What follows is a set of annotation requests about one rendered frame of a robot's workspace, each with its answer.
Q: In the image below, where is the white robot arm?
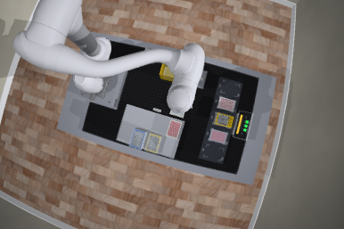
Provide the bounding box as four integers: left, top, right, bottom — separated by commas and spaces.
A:
13, 0, 205, 113

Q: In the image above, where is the pink and pale blue well plate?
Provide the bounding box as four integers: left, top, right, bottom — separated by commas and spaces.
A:
209, 128, 228, 144

